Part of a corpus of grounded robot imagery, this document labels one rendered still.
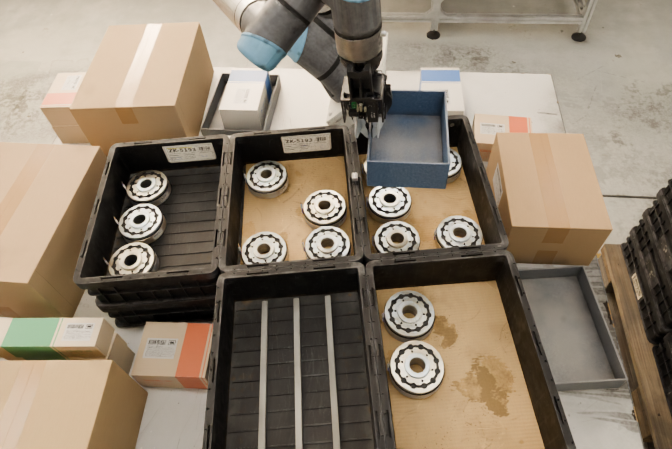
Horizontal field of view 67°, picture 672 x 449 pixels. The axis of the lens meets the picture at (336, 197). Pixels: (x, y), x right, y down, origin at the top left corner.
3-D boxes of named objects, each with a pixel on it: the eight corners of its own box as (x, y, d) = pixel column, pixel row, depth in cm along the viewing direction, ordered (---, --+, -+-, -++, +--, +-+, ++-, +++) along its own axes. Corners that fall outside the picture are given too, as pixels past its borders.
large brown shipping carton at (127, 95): (131, 74, 182) (108, 25, 166) (214, 71, 181) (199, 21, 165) (98, 157, 157) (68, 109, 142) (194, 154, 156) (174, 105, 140)
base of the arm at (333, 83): (335, 80, 160) (311, 61, 155) (370, 51, 151) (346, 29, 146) (332, 111, 150) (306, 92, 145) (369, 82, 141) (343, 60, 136)
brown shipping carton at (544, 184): (485, 171, 146) (496, 132, 133) (564, 173, 144) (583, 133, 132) (497, 262, 128) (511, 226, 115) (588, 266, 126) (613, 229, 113)
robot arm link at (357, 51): (336, 14, 82) (387, 11, 81) (340, 38, 86) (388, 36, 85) (331, 42, 78) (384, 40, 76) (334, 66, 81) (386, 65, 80)
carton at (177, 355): (142, 386, 113) (130, 375, 107) (157, 335, 121) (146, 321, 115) (213, 389, 112) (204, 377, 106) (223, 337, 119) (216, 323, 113)
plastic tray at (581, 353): (495, 280, 125) (499, 270, 121) (577, 275, 125) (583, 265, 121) (524, 393, 108) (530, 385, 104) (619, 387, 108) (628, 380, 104)
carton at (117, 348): (13, 364, 112) (-3, 354, 107) (25, 337, 115) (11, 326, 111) (118, 370, 110) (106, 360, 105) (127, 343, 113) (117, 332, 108)
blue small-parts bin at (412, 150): (371, 114, 110) (372, 88, 104) (442, 116, 108) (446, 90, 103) (366, 186, 98) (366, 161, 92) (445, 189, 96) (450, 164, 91)
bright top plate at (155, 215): (124, 206, 125) (123, 205, 124) (164, 203, 125) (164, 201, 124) (115, 241, 119) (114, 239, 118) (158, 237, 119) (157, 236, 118)
